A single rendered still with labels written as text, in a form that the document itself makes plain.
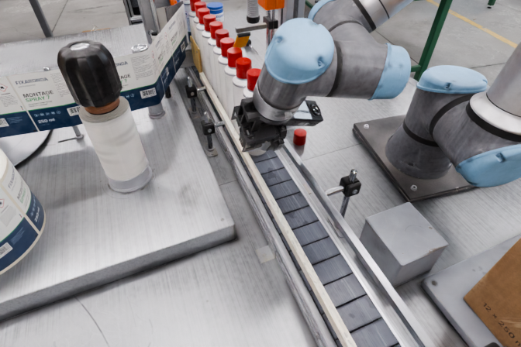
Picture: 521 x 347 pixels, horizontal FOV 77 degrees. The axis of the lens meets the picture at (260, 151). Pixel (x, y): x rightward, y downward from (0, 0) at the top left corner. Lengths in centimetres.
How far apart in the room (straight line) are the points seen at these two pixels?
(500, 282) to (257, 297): 37
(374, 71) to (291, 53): 12
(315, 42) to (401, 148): 47
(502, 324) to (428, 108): 38
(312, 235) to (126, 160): 38
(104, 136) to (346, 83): 42
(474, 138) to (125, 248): 63
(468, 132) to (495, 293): 25
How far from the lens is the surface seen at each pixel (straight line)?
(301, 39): 41
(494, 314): 66
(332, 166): 83
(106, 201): 74
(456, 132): 68
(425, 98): 74
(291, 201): 67
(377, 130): 93
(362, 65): 45
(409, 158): 82
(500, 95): 63
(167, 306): 64
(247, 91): 67
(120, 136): 65
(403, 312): 51
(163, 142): 83
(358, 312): 58
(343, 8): 56
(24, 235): 71
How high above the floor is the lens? 140
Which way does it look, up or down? 43 degrees down
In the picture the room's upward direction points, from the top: straight up
